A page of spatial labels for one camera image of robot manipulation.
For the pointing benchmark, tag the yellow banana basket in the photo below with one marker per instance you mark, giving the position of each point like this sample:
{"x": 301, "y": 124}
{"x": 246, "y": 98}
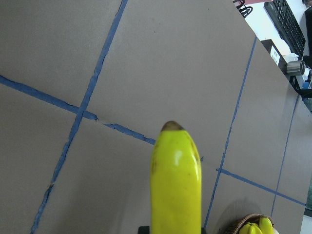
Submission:
{"x": 265, "y": 225}
{"x": 175, "y": 182}

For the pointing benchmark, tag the black keyboard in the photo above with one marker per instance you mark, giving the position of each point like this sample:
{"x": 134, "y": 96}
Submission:
{"x": 285, "y": 22}

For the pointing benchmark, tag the brown wicker basket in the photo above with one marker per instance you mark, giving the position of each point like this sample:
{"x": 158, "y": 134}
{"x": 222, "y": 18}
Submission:
{"x": 235, "y": 226}

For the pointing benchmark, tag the yellow starfruit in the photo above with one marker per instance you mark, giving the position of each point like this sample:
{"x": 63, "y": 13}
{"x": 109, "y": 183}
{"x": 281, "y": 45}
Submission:
{"x": 250, "y": 228}

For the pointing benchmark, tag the silver metal cup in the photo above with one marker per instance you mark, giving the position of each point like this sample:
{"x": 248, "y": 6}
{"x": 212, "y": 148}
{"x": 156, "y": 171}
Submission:
{"x": 295, "y": 68}

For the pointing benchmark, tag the yellow banana basket back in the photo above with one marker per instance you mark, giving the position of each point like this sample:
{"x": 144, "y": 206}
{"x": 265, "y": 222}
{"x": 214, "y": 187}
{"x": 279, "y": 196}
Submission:
{"x": 265, "y": 225}

